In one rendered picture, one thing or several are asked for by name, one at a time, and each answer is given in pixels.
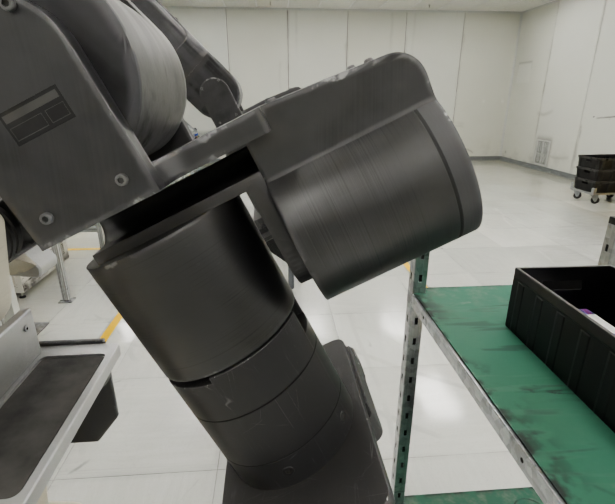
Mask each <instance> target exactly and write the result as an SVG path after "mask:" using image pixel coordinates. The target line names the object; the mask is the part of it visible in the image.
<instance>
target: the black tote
mask: <svg viewBox="0 0 615 504"><path fill-rule="evenodd" d="M579 309H588V310H590V311H591V312H593V313H594V314H596V315H597V316H599V317H600V318H602V319H603V320H605V321H606V322H607V323H609V324H610V325H612V326H613V327H615V267H614V266H612V265H586V266H549V267H516V268H515V273H514V278H513V284H512V290H511V295H510V301H509V306H508V312H507V317H506V323H505V325H506V326H507V327H508V328H509V329H510V330H511V331H512V332H513V333H514V334H515V335H516V336H517V337H518V338H519V339H520V340H521V341H522V342H523V343H524V344H525V345H526V346H527V347H528V348H529V349H530V350H531V351H532V352H533V353H534V354H535V355H536V356H537V357H538V358H539V359H540V360H541V361H542V362H543V363H544V364H545V365H546V366H547V367H548V368H549V369H550V370H551V371H552V372H553V373H554V374H555V375H556V376H557V377H558V378H559V379H561V380H562V381H563V382H564V383H565V384H566V385H567V386H568V387H569V388H570V389H571V390H572V391H573V392H574V393H575V394H576V395H577V396H578V397H579V398H580V399H581V400H582V401H583V402H584V403H585V404H586V405H587V406H588V407H589V408H590V409H591V410H592V411H593V412H594V413H595V414H596V415H597V416H598V417H599V418H600V419H601V420H602V421H603V422H604V423H605V424H606V425H607V426H608V427H609V428H610V429H611V430H612V431H613V432H614V433H615V334H613V333H612V332H611V331H609V330H608V329H606V328H605V327H603V326H602V325H601V324H599V323H598V322H596V321H595V320H593V319H592V318H590V317H589V316H588V315H586V314H585V313H583V312H582V311H580V310H579Z"/></svg>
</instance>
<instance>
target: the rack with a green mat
mask: <svg viewBox="0 0 615 504"><path fill-rule="evenodd" d="M429 255H430V252H428V253H426V254H424V255H422V256H420V257H418V258H416V259H413V260H411V261H410V273H409V284H408V294H407V307H406V318H405V329H404V340H403V352H402V363H401V374H400V385H399V397H398V408H397V419H396V430H395V442H394V453H393V464H392V475H391V488H392V491H393V495H394V498H395V502H396V503H397V504H615V433H614V432H613V431H612V430H611V429H610V428H609V427H608V426H607V425H606V424H605V423H604V422H603V421H602V420H601V419H600V418H599V417H598V416H597V415H596V414H595V413H594V412H593V411H592V410H591V409H590V408H589V407H588V406H587V405H586V404H585V403H584V402H583V401H582V400H581V399H580V398H579V397H578V396H577V395H576V394H575V393H574V392H573V391H572V390H571V389H570V388H569V387H568V386H567V385H566V384H565V383H564V382H563V381H562V380H561V379H559V378H558V377H557V376H556V375H555V374H554V373H553V372H552V371H551V370H550V369H549V368H548V367H547V366H546V365H545V364H544V363H543V362H542V361H541V360H540V359H539V358H538V357H537V356H536V355H535V354H534V353H533V352H532V351H531V350H530V349H529V348H528V347H527V346H526V345H525V344H524V343H523V342H522V341H521V340H520V339H519V338H518V337H517V336H516V335H515V334H514V333H513V332H512V331H511V330H510V329H509V328H508V327H507V326H506V325H505V323H506V317H507V312H508V306H509V301H510V295H511V290H512V285H489V286H459V287H429V288H426V284H427V274H428V265H429ZM598 265H612V266H614V267H615V216H610V217H609V221H608V225H607V229H606V233H605V237H604V241H603V245H602V249H601V253H600V257H599V261H598ZM422 323H423V324H424V326H425V327H426V329H427V330H428V332H429V333H430V335H431V336H432V338H433V339H434V341H435V342H436V344H437V345H438V347H439V348H440V350H441V351H442V353H443V354H444V356H445V357H446V359H447V360H448V362H449V363H450V365H451V366H452V368H453V369H454V370H455V372H456V373H457V375H458V376H459V378H460V379H461V381H462V382H463V384H464V385H465V387H466V388H467V390H468V391H469V393H470V394H471V396H472V397H473V399H474V400H475V402H476V403H477V405H478V406H479V408H480V409H481V411H482V412H483V414H484V415H485V417H486V418H487V420H488V421H489V423H490V424H491V426H492V427H493V429H494V430H495V432H496V433H497V435H498V436H499V438H500V439H501V441H502V442H503V443H504V445H505V446H506V448H507V449H508V451H509V452H510V454H511V455H512V457H513V458H514V460H515V461H516V463H517V464H518V466H519V467H520V469H521V470H522V472H523V473H524V475H525V476H526V478H527V479H528V481H529V482H530V484H531V485H532V487H519V488H505V489H490V490H476V491H462V492H447V493H433V494H419V495H404V494H405V485H406V475H407V466H408V456H409V446H410V437H411V427H412V418H413V408H414V399H415V389H416V379H417V370H418V360H419V351H420V341H421V332H422Z"/></svg>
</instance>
